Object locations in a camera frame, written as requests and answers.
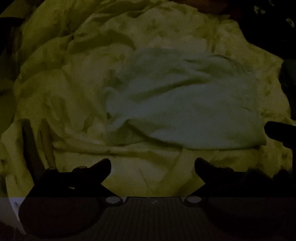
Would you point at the white small garment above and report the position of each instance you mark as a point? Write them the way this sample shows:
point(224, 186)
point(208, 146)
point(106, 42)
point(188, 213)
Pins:
point(185, 99)

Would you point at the brown cloth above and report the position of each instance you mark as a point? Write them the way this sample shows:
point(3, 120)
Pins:
point(203, 5)

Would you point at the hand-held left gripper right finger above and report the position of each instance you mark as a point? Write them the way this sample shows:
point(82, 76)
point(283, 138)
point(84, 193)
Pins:
point(201, 166)

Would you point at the yellow crumpled blanket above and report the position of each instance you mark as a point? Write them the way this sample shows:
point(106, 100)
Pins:
point(69, 92)

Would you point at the dark printed cloth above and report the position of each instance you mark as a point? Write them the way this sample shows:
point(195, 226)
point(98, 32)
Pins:
point(272, 30)

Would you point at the dark cloth strip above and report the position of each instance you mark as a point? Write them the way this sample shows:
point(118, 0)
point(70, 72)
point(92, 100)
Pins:
point(31, 148)

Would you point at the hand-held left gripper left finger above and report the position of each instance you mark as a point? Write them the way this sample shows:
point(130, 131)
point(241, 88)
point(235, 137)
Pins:
point(103, 166)

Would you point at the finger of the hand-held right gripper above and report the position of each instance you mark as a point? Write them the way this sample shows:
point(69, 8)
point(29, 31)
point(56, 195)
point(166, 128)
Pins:
point(281, 133)

